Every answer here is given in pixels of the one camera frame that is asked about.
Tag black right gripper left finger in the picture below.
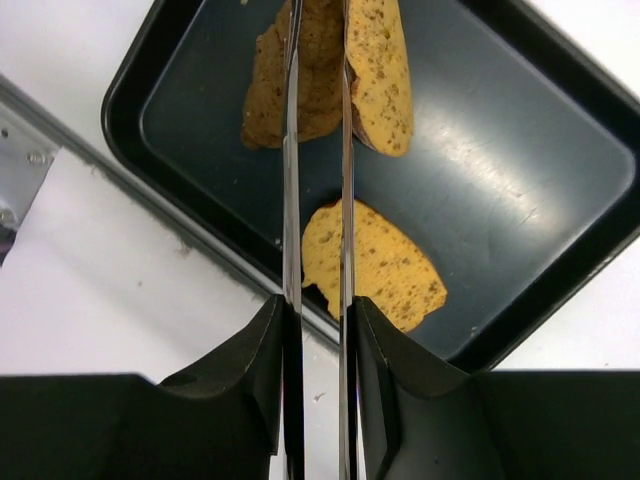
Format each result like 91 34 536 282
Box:
158 294 286 457

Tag black baking tray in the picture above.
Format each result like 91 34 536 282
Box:
102 1 639 372

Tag large flat bread slice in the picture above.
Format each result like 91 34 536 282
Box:
302 201 447 332

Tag metal tongs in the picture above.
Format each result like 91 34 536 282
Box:
282 1 358 479

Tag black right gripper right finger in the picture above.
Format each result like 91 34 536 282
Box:
352 295 506 480

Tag bread slice with crust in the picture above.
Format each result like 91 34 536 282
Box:
345 0 414 157

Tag brown croissant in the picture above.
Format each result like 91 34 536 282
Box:
241 1 344 149

